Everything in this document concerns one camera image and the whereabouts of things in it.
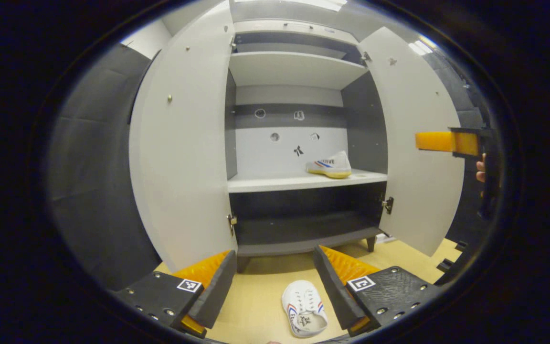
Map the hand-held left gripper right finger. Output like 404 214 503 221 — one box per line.
313 245 440 337

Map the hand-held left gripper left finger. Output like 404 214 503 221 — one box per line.
115 250 238 340

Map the white striped canvas shoe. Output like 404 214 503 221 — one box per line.
306 150 352 179
282 280 328 339

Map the light grey cabinet door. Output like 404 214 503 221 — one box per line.
359 26 465 257
128 0 238 273

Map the grey white shoe cabinet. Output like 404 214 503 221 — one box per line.
225 19 390 274

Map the small ceiling light panel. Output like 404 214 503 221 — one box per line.
408 38 433 56

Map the large ceiling light panel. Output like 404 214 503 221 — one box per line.
234 0 348 12

